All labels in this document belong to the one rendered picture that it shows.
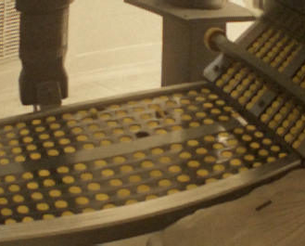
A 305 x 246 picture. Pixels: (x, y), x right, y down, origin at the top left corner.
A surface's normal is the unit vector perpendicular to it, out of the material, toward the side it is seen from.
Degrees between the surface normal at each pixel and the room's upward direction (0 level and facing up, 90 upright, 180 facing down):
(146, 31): 90
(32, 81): 87
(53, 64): 99
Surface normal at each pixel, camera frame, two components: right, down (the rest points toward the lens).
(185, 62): -0.85, 0.22
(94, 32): 0.43, 0.42
